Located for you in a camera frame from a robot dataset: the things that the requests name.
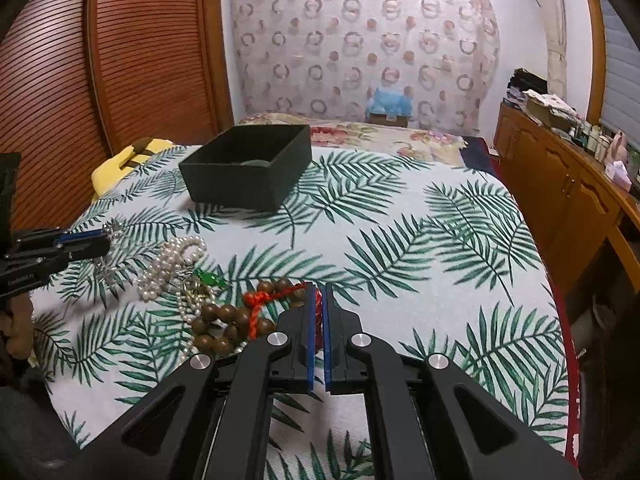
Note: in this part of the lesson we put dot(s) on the pearl bead jewellery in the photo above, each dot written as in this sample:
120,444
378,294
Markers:
225,317

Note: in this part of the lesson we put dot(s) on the green pendant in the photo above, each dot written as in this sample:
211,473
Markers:
210,278

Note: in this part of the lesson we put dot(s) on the grey window blind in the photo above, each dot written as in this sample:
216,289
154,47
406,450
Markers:
622,60

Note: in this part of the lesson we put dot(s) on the small cardboard box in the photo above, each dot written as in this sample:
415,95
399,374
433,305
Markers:
390,120

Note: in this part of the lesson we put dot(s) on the wooden louvered wardrobe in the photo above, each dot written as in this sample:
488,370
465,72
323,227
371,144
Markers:
140,60

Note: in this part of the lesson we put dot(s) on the navy blue rug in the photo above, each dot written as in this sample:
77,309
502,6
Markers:
480,155

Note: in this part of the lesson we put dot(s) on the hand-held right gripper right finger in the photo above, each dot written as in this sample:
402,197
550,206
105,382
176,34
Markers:
328,340

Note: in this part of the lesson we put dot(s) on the blue plastic bag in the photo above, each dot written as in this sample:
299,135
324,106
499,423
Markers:
390,101

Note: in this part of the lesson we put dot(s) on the circle pattern curtain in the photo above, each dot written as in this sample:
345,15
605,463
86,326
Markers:
360,35

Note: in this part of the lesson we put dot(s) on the leaf print cloth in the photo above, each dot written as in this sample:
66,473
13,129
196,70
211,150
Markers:
400,240

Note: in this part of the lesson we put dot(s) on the pink rabbit figure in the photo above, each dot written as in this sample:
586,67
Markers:
617,147

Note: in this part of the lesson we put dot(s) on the cardboard box with cloth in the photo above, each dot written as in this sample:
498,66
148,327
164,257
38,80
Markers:
547,107

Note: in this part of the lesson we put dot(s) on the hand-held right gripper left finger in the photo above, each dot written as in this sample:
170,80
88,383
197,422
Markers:
314,332

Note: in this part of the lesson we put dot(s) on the pink tissue pack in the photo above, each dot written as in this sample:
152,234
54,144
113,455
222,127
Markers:
619,175

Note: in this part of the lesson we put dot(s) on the person's left hand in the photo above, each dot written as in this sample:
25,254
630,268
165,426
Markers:
19,332

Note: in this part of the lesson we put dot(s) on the white side curtain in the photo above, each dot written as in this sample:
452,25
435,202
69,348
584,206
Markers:
555,50

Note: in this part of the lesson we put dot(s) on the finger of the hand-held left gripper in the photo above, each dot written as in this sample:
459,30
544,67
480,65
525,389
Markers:
80,235
85,249

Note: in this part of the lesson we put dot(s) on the yellow plush toy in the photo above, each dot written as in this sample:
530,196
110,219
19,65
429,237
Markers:
112,170

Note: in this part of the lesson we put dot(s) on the stack of dark clothes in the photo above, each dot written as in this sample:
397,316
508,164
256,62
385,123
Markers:
525,85

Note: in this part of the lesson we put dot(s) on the group of small bottles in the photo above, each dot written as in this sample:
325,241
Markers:
592,135

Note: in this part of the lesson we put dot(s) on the floral bed blanket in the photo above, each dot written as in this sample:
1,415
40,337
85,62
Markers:
360,135

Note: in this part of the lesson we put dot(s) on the dark green box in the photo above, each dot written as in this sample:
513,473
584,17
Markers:
235,177

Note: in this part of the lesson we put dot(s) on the wooden cabinet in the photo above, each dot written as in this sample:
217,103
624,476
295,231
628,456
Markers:
560,180

